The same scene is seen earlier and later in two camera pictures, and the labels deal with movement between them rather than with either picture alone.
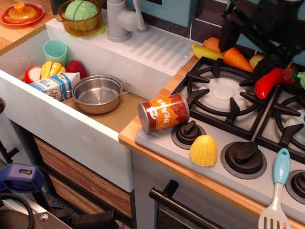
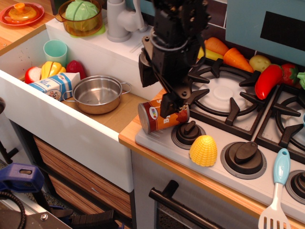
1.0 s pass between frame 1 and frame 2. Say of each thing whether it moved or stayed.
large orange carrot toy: stayed
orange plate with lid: stayed
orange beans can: stayed
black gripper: moved
